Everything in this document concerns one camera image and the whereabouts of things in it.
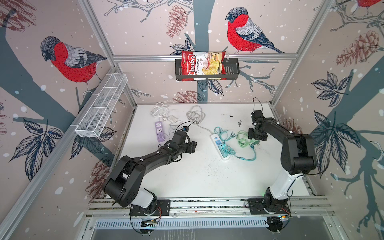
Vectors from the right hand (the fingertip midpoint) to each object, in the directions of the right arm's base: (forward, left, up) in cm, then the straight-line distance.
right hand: (255, 138), depth 95 cm
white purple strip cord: (+18, +66, +6) cm, 69 cm away
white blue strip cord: (+22, +39, -2) cm, 45 cm away
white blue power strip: (-3, +24, 0) cm, 25 cm away
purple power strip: (+3, +64, +1) cm, 64 cm away
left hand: (-8, +40, +5) cm, 42 cm away
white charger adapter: (+16, +57, 0) cm, 59 cm away
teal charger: (-8, +22, +3) cm, 23 cm away
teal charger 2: (-12, +21, +4) cm, 24 cm away
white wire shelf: (-6, +87, +30) cm, 93 cm away
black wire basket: (+32, +16, +30) cm, 46 cm away
